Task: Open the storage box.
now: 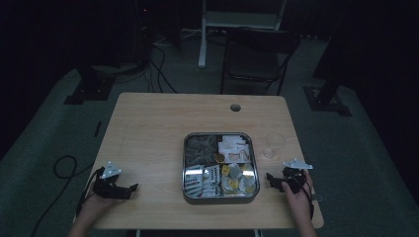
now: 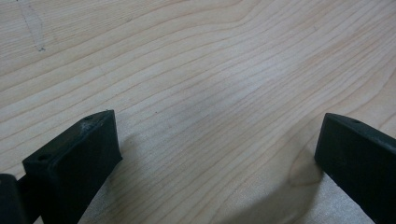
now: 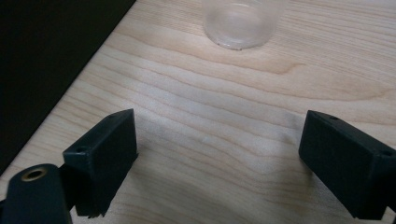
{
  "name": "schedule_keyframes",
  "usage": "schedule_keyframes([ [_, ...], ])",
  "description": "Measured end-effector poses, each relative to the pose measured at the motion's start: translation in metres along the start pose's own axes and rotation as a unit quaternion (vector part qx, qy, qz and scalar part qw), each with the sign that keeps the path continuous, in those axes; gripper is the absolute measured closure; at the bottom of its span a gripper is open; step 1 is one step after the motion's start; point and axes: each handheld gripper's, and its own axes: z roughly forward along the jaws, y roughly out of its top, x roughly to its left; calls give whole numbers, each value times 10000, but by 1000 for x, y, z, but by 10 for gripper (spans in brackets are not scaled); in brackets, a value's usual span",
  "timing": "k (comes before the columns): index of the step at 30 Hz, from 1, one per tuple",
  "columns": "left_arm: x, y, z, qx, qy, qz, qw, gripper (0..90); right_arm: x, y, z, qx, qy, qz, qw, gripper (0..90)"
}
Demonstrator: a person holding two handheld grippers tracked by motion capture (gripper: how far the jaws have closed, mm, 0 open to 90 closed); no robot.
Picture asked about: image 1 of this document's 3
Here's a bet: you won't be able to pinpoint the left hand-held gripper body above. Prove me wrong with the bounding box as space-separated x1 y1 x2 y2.
93 160 132 200

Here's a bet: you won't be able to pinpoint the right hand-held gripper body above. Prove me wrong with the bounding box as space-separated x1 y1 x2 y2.
281 158 314 195

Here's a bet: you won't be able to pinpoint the square metal compartment box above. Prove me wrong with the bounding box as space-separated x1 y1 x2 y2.
181 131 262 206

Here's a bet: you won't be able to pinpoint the clear square lid with knob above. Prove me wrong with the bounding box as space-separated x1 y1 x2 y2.
182 131 260 199

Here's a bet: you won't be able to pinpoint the person's right hand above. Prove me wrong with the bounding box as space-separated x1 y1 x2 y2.
281 169 314 226

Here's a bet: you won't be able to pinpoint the person's left hand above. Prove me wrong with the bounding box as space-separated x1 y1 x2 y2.
76 192 117 229

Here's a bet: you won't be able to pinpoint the pile of yellow white packets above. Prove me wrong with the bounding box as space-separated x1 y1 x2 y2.
219 162 258 196

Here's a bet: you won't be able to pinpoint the pile of white paper sachets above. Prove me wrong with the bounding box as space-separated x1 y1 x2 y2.
217 134 252 164

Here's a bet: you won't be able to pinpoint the row of striped white packets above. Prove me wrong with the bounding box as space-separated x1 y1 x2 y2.
184 164 221 198

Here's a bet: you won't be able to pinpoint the pile of grey mesh tea bags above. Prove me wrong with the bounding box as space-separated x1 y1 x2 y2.
185 134 219 168

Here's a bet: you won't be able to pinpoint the black folding chair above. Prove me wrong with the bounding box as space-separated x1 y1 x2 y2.
219 28 301 97

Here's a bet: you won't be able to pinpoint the dark equipment rack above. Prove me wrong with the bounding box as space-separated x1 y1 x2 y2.
130 0 155 68

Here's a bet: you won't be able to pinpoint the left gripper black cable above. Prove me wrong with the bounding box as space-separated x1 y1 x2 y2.
75 167 106 219

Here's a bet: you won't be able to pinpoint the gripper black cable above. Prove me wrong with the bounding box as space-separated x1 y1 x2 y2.
75 167 106 219
300 177 316 221

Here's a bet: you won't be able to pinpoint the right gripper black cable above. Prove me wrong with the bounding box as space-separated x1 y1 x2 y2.
300 177 316 221

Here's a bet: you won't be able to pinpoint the black stand with base plate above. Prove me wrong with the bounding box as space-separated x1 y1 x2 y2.
63 62 117 106
302 65 353 118

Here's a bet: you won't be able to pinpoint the black floor cables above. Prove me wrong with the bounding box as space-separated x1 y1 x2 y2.
143 42 179 95

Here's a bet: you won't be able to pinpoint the white metal desk frame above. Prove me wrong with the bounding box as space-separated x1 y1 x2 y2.
197 0 289 70

